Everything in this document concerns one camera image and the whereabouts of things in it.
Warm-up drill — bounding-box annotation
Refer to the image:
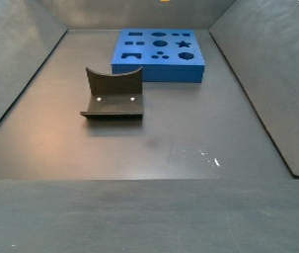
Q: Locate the black curved holder stand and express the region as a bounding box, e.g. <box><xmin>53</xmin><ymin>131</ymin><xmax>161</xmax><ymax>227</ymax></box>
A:
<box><xmin>80</xmin><ymin>68</ymin><xmax>144</xmax><ymax>119</ymax></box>

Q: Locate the blue shape-sorting block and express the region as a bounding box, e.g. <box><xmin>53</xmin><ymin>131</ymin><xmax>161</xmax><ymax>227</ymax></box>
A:
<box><xmin>110</xmin><ymin>29</ymin><xmax>205</xmax><ymax>83</ymax></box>

